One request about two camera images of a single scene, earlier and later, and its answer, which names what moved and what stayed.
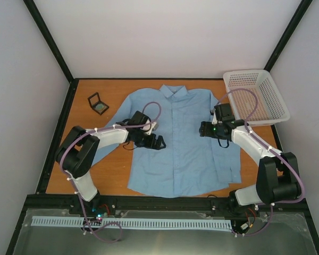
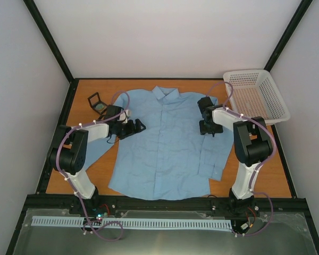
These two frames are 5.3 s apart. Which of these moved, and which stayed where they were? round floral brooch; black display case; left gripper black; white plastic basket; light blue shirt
Moved: left gripper black; light blue shirt
Stayed: black display case; white plastic basket; round floral brooch
